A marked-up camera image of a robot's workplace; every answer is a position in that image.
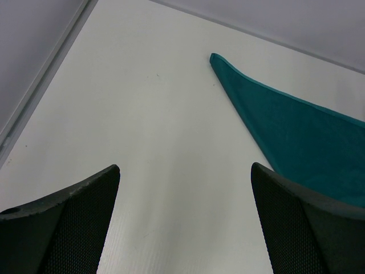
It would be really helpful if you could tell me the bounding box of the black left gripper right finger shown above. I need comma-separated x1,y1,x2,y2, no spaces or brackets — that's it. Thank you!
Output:
250,163,364,273

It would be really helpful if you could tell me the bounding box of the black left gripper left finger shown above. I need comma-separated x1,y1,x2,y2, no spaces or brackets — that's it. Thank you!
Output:
1,164,120,273

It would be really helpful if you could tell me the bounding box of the aluminium frame rail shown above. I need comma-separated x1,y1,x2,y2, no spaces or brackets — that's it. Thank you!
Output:
1,1,96,163

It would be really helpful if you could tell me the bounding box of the teal cloth napkin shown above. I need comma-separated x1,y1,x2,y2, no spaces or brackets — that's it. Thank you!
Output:
209,53,364,207

